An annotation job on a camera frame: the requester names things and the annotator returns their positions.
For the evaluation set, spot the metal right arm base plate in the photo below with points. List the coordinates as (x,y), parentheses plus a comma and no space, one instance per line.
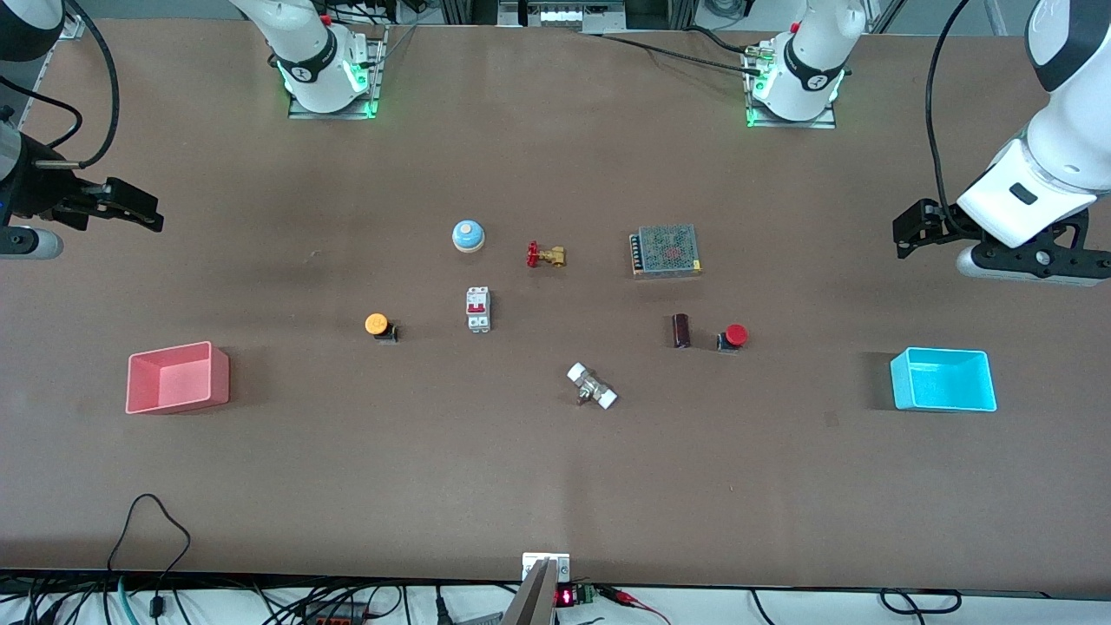
(375,82)

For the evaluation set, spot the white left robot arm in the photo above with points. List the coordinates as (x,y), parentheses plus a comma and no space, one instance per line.
(1066,130)

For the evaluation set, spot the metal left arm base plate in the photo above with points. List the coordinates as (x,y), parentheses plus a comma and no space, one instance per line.
(825,123)

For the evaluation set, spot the dark brown cylinder capacitor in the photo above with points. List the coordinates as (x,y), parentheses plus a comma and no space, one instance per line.
(681,331)

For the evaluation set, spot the blue dome bell button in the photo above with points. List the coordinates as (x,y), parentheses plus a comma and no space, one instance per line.
(468,236)

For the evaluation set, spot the cyan plastic box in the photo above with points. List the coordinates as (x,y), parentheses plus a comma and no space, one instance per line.
(944,382)

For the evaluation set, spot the metal mesh power supply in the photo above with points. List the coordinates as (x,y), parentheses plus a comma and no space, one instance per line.
(667,250)

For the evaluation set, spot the red push button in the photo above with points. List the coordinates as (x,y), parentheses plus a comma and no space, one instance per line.
(735,335)

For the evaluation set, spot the metal fitting white caps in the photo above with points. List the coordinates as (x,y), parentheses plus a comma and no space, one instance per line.
(592,386)

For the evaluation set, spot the red digit display module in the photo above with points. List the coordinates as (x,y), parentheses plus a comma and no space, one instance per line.
(566,597)

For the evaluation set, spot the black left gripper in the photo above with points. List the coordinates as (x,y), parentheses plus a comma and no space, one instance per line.
(939,219)

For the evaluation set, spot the yellow push button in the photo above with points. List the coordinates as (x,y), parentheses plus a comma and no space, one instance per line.
(377,325)

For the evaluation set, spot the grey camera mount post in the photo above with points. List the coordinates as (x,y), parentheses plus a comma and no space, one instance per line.
(536,595)

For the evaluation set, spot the white circuit breaker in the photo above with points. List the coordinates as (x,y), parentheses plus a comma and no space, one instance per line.
(478,310)

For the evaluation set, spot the pink plastic box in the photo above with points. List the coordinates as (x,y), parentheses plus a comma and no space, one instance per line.
(178,380)

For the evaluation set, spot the silver metal frame bracket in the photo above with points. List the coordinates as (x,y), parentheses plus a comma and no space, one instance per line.
(562,14)

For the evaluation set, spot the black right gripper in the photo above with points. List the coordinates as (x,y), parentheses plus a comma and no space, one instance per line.
(39,193)

